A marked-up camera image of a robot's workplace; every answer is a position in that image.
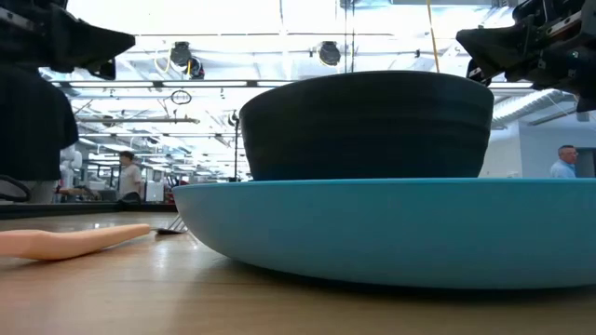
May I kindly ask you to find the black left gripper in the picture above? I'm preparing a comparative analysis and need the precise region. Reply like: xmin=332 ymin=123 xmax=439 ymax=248
xmin=0 ymin=0 xmax=137 ymax=81

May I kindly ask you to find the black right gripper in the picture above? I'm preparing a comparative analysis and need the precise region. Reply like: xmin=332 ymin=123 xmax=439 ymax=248
xmin=455 ymin=0 xmax=596 ymax=113

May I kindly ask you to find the dark ribbed bowl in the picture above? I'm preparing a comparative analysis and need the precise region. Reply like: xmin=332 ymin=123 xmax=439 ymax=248
xmin=239 ymin=70 xmax=495 ymax=181

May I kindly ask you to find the fork with peach handle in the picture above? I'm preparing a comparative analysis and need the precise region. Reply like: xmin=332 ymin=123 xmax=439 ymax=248
xmin=0 ymin=214 xmax=189 ymax=261

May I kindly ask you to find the person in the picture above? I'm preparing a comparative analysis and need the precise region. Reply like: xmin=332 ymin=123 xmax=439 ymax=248
xmin=549 ymin=144 xmax=580 ymax=180
xmin=0 ymin=64 xmax=80 ymax=205
xmin=116 ymin=150 xmax=144 ymax=205

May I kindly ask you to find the white humanoid robot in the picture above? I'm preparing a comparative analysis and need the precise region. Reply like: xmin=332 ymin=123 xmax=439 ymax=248
xmin=59 ymin=144 xmax=84 ymax=188

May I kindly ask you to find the long ceiling light bar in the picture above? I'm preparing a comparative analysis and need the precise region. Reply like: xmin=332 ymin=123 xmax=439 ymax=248
xmin=48 ymin=79 xmax=533 ymax=90

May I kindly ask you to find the thin black pole stand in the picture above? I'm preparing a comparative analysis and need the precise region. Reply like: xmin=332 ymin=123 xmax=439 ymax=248
xmin=231 ymin=110 xmax=242 ymax=182

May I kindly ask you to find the blue round plate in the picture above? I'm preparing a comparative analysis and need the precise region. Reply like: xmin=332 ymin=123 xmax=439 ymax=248
xmin=171 ymin=177 xmax=596 ymax=290

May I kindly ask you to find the yellow hanging cable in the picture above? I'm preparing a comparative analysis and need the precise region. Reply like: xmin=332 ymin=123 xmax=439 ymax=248
xmin=425 ymin=0 xmax=442 ymax=74

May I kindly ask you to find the black ceiling cable reel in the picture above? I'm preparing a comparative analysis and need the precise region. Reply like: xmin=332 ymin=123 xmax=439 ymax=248
xmin=185 ymin=56 xmax=206 ymax=81
xmin=169 ymin=41 xmax=193 ymax=67
xmin=318 ymin=40 xmax=343 ymax=68

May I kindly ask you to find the black hanging cable ring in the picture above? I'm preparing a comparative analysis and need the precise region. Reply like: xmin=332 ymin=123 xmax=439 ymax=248
xmin=169 ymin=88 xmax=194 ymax=106

